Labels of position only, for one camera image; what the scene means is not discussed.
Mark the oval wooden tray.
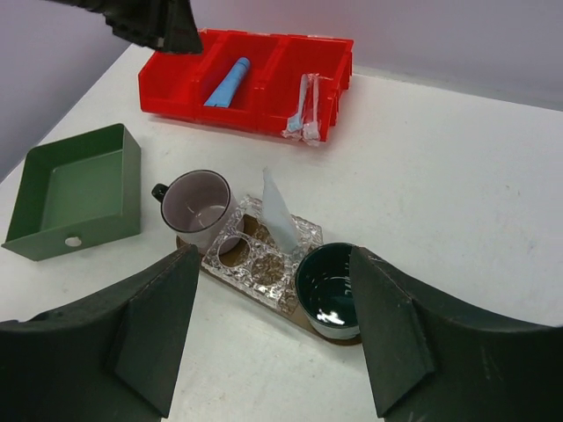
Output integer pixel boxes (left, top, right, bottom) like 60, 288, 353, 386
175, 213, 364, 346

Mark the blue toothpaste tube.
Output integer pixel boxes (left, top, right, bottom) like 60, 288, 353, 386
204, 57, 251, 108

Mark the white toothpaste tube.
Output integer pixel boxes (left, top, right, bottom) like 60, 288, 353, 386
261, 167, 299, 254

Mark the translucent purple cup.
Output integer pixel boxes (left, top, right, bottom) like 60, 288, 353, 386
151, 170, 238, 255

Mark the dark green enamel mug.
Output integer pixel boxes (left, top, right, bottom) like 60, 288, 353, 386
295, 243, 360, 341

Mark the clear plastic bag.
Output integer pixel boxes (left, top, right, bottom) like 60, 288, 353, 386
201, 195, 325, 316

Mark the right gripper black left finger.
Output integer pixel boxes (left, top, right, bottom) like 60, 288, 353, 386
1, 245, 200, 421

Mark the toothbrush in clear wrapper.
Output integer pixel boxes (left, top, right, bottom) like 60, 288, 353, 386
281, 73, 312, 139

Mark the red plastic divided bin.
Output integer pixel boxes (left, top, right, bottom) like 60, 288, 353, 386
138, 29, 354, 142

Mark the green metal tray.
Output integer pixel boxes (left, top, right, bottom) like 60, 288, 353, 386
2, 123, 142, 261

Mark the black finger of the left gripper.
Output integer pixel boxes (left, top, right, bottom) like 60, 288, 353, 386
55, 0, 203, 55

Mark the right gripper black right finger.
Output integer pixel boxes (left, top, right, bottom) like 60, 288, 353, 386
349, 247, 562, 421

